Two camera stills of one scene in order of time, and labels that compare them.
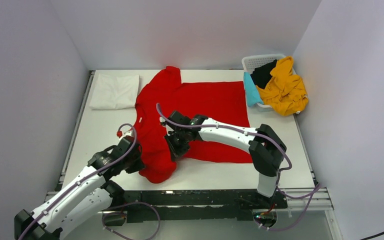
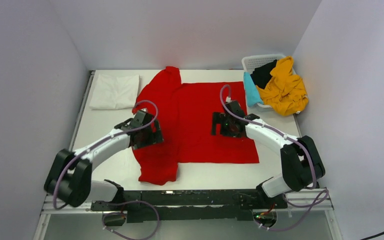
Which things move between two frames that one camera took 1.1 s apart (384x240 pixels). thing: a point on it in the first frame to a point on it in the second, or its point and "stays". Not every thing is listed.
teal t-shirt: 252,94 stays
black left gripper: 139,166 to 155,137
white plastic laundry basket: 249,62 stays
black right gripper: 176,152 to 219,118
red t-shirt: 160,91 stays
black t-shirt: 261,75 stays
